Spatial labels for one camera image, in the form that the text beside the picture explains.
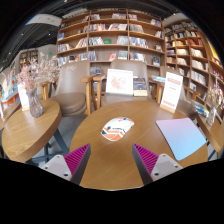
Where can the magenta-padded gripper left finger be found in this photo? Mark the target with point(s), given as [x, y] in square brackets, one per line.
[77, 159]

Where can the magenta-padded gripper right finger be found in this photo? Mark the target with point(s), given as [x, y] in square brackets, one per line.
[146, 159]

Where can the white and orange computer mouse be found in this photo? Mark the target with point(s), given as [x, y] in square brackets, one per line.
[116, 129]

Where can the lilac and blue mouse pad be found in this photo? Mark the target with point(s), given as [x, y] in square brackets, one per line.
[181, 136]

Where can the round wooden side table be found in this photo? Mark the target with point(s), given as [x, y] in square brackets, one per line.
[213, 133]
[26, 133]

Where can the brown padded wooden armchair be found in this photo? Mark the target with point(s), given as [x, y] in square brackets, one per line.
[140, 68]
[186, 108]
[70, 83]

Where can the glass vase with pink flowers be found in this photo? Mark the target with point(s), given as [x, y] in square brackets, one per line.
[35, 103]

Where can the dark book with yellow band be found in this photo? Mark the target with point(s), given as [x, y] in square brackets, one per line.
[140, 86]

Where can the white sign on wooden base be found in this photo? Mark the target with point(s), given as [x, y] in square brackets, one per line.
[171, 90]

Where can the blue and yellow book stack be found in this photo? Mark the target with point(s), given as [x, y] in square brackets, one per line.
[200, 108]

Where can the glass vase with dried flowers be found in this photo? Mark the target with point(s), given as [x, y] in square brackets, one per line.
[211, 116]

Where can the small white table card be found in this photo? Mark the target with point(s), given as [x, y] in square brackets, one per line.
[24, 98]

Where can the light blue book stack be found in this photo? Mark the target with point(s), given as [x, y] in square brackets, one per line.
[158, 79]

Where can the white framed red-print picture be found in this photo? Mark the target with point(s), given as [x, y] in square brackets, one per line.
[119, 81]

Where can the angled wooden bookshelf with books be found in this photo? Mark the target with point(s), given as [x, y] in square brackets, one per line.
[193, 56]

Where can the distant wooden bookshelf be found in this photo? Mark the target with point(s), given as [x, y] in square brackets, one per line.
[28, 56]

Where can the tall wooden bookshelf with books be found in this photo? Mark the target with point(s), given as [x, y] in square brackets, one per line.
[110, 50]

